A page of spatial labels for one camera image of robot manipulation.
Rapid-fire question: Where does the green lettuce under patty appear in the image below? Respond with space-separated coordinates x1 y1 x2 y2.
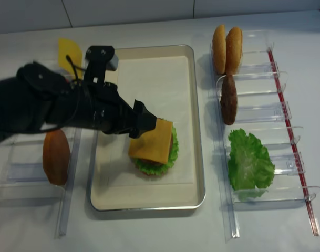
132 127 179 168

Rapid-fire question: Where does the brown meat patty on stack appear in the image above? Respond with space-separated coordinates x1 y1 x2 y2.
135 133 174 165

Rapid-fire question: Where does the brown meat patty in rack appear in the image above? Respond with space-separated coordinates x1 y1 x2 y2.
220 75 238 125

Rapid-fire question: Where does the clear acrylic left rack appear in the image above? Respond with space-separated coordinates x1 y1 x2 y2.
0 127 81 237

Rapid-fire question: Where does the clear acrylic right rack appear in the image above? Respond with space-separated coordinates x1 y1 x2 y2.
217 30 320 239

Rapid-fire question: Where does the white paper tray liner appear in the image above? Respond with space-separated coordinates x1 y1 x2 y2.
108 56 195 186

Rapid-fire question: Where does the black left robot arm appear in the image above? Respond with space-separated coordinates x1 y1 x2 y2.
0 62 157 143

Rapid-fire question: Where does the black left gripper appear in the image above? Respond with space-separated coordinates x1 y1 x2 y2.
75 82 157 139

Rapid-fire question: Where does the cream metal tray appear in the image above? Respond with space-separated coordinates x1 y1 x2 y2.
88 45 205 212

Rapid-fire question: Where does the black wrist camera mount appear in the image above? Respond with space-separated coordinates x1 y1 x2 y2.
83 46 119 85

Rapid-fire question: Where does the tan bun half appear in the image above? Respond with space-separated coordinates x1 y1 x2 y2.
225 27 243 75
212 25 226 75

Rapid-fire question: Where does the green lettuce leaf in rack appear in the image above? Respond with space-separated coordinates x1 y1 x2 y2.
228 129 275 191

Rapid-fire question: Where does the tan bun half rear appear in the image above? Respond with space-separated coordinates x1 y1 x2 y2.
212 25 226 75

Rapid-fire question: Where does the orange-brown bun half left rack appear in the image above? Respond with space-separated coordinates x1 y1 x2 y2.
43 129 70 186

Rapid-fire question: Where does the tan bun half front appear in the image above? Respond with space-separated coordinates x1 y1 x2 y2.
225 27 243 75

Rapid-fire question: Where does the yellow cheese slice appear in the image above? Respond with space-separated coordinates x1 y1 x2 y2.
128 118 173 164
58 38 82 77

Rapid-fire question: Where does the clear acrylic rack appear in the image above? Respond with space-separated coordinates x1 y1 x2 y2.
0 127 81 237
217 30 320 239

